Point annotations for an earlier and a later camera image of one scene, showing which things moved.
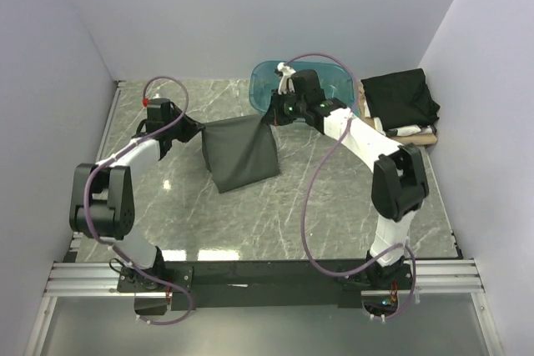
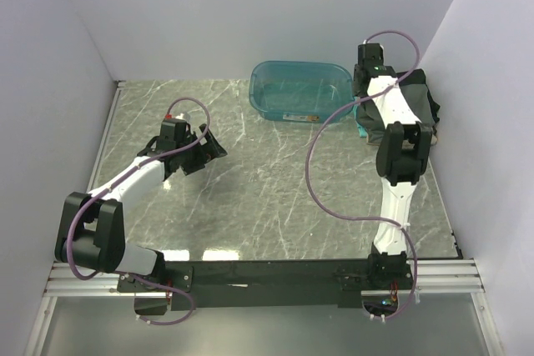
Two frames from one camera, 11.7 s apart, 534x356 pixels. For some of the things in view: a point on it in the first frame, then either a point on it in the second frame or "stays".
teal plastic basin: x=335 y=78 stays
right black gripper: x=274 y=116 to x=357 y=91
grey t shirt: x=239 y=150 to x=416 y=97
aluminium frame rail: x=72 y=278 stays
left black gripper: x=192 y=127 to x=206 y=152
